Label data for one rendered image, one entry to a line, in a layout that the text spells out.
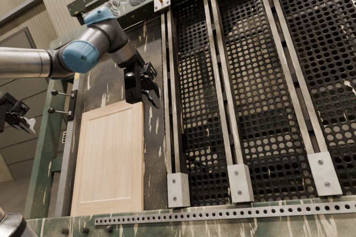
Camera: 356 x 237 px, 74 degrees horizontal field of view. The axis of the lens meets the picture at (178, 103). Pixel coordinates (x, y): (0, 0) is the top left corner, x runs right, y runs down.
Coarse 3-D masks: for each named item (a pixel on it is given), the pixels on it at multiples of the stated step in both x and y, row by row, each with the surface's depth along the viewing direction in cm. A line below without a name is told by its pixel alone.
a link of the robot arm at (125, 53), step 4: (128, 44) 68; (124, 48) 67; (128, 48) 68; (132, 48) 70; (116, 52) 67; (120, 52) 67; (124, 52) 68; (128, 52) 68; (132, 52) 69; (112, 56) 68; (116, 56) 68; (120, 56) 68; (124, 56) 68; (128, 56) 69; (132, 56) 70; (116, 60) 69; (120, 60) 69; (124, 60) 69; (128, 60) 70
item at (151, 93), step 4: (148, 92) 78; (152, 92) 77; (160, 92) 83; (152, 96) 78; (156, 96) 78; (160, 96) 80; (156, 100) 79; (160, 100) 80; (156, 104) 81; (160, 104) 81
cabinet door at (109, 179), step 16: (96, 112) 138; (112, 112) 132; (128, 112) 126; (96, 128) 134; (112, 128) 128; (128, 128) 122; (80, 144) 135; (96, 144) 129; (112, 144) 124; (128, 144) 119; (80, 160) 130; (96, 160) 125; (112, 160) 120; (128, 160) 115; (80, 176) 126; (96, 176) 121; (112, 176) 116; (128, 176) 112; (80, 192) 122; (96, 192) 118; (112, 192) 113; (128, 192) 109; (80, 208) 119; (96, 208) 114; (112, 208) 110; (128, 208) 106
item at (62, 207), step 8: (80, 80) 154; (80, 88) 152; (80, 96) 151; (80, 104) 149; (72, 120) 142; (72, 128) 140; (72, 136) 138; (72, 144) 137; (64, 152) 136; (72, 152) 135; (64, 160) 133; (72, 160) 134; (64, 168) 131; (72, 168) 133; (64, 176) 129; (72, 176) 131; (64, 184) 127; (64, 192) 125; (64, 200) 124; (56, 208) 123; (64, 208) 123; (56, 216) 121; (64, 216) 122
